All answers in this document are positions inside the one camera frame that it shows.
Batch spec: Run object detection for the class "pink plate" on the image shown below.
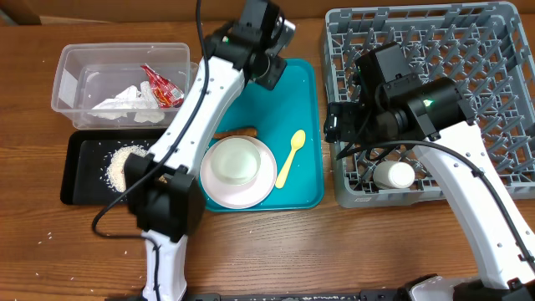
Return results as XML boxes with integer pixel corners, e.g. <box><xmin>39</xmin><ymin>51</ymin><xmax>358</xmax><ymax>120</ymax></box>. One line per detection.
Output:
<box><xmin>200</xmin><ymin>135</ymin><xmax>278</xmax><ymax>210</ymax></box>

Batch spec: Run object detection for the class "white cup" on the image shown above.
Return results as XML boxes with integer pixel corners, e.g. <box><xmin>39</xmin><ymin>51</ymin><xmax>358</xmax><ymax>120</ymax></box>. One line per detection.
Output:
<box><xmin>373</xmin><ymin>161</ymin><xmax>415</xmax><ymax>189</ymax></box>

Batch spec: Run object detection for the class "orange carrot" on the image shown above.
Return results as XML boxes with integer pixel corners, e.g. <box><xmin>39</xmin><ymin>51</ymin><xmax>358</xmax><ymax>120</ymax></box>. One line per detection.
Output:
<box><xmin>213</xmin><ymin>127</ymin><xmax>257</xmax><ymax>140</ymax></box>

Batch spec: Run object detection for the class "black tray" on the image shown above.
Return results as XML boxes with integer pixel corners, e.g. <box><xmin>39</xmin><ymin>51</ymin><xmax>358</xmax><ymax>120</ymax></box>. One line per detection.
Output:
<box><xmin>59</xmin><ymin>129</ymin><xmax>164</xmax><ymax>206</ymax></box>

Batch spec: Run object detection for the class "clear plastic bin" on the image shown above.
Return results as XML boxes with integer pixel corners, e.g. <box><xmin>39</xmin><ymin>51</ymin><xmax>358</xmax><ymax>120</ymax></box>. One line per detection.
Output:
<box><xmin>51</xmin><ymin>43</ymin><xmax>198</xmax><ymax>130</ymax></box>

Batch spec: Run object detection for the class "yellow plastic spoon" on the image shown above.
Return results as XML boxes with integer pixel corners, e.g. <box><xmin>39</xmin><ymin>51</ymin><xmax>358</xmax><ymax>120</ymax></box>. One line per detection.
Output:
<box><xmin>275</xmin><ymin>130</ymin><xmax>306</xmax><ymax>189</ymax></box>

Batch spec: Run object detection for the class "white tissue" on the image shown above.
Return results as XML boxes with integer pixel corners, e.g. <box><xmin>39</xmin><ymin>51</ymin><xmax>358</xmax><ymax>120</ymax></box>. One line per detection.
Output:
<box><xmin>92</xmin><ymin>81</ymin><xmax>165</xmax><ymax>123</ymax></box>

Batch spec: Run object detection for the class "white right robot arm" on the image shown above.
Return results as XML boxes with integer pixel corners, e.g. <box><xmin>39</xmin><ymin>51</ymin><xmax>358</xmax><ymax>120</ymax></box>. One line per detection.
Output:
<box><xmin>324</xmin><ymin>43</ymin><xmax>534</xmax><ymax>300</ymax></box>

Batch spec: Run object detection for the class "white rice pile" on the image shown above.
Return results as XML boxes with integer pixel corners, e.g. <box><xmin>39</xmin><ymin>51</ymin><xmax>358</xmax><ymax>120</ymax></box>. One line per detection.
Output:
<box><xmin>99</xmin><ymin>145</ymin><xmax>147</xmax><ymax>193</ymax></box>

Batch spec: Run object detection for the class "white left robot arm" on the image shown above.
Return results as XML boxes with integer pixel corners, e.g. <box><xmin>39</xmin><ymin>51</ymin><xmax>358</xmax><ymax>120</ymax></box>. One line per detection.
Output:
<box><xmin>125</xmin><ymin>0</ymin><xmax>295</xmax><ymax>300</ymax></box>

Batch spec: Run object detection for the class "white bowl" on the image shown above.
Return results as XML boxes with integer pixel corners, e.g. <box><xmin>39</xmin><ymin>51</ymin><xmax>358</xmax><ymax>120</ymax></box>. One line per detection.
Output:
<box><xmin>210</xmin><ymin>137</ymin><xmax>261</xmax><ymax>186</ymax></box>

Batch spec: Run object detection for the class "grey dish rack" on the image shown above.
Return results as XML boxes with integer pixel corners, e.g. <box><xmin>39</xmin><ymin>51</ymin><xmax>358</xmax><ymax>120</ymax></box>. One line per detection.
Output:
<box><xmin>323</xmin><ymin>2</ymin><xmax>534</xmax><ymax>199</ymax></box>

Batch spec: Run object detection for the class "teal tray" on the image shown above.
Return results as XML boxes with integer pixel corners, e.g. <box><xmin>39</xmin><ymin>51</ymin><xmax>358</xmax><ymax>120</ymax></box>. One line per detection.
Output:
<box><xmin>203</xmin><ymin>59</ymin><xmax>324</xmax><ymax>212</ymax></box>

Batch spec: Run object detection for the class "red snack wrapper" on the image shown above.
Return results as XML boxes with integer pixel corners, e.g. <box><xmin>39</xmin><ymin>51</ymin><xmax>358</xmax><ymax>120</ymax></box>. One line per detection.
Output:
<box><xmin>140</xmin><ymin>64</ymin><xmax>184</xmax><ymax>109</ymax></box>

